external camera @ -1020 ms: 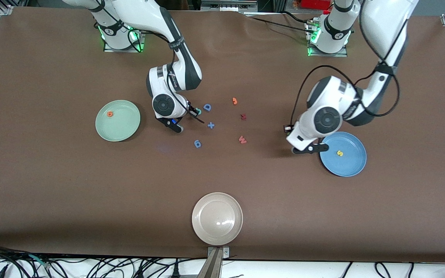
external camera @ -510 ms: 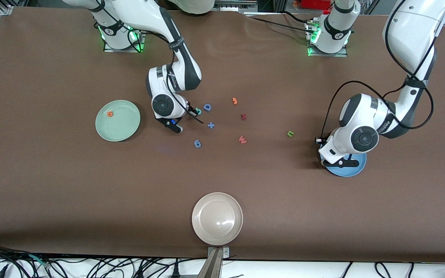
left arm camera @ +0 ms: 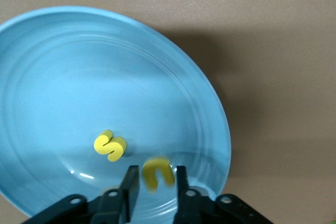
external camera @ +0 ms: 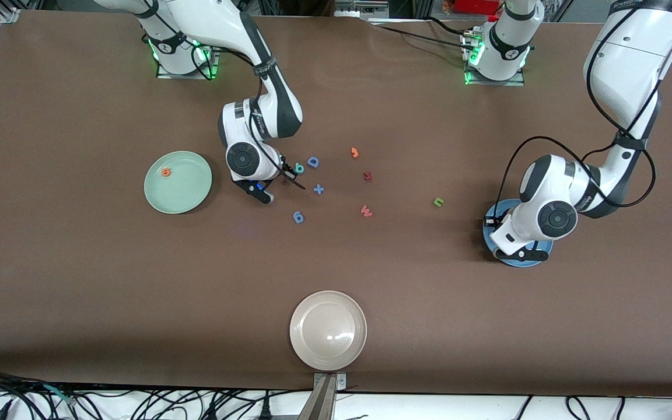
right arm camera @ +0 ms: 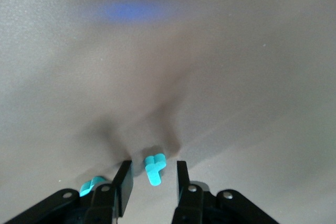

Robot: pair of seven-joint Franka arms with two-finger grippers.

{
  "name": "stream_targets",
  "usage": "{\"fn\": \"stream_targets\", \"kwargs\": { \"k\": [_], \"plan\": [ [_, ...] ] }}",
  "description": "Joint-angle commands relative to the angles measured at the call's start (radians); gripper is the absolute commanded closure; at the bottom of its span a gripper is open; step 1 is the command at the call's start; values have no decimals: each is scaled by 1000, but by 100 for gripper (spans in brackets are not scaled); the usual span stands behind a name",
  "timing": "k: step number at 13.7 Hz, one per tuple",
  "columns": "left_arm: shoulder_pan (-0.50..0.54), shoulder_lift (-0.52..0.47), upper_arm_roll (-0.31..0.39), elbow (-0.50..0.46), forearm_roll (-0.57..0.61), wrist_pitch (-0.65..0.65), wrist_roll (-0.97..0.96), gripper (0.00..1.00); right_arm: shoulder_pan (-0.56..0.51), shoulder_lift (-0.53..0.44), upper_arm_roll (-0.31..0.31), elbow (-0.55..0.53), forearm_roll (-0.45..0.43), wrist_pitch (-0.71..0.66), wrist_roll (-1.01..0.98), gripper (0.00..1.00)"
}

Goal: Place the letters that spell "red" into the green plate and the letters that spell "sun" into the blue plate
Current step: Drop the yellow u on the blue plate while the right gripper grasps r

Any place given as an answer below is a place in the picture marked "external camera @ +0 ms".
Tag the brown table cover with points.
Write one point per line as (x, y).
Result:
(487, 326)

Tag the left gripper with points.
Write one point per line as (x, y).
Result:
(491, 221)

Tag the red foam letter W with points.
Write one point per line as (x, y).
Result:
(366, 212)

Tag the aluminium camera mount post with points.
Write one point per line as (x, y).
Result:
(321, 402)

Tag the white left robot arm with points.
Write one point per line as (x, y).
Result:
(508, 46)

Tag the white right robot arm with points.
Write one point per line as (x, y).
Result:
(213, 23)

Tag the blue foam digit six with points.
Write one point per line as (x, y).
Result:
(298, 217)

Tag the grey metal strip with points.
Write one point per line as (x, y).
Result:
(400, 21)

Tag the pale green plate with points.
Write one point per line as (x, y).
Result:
(184, 189)

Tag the blue plate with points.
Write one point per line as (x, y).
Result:
(522, 263)

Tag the black power plug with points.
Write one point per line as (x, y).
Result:
(265, 411)

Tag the aluminium frame rail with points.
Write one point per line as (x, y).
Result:
(359, 9)

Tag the blue foam letter D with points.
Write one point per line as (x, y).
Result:
(311, 163)

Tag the red box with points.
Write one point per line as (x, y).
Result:
(476, 6)

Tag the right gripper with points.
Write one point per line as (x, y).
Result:
(287, 171)

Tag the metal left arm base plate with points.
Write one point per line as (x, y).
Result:
(487, 83)

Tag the beige plate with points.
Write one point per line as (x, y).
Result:
(328, 331)

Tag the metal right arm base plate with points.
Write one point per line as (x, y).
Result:
(214, 67)

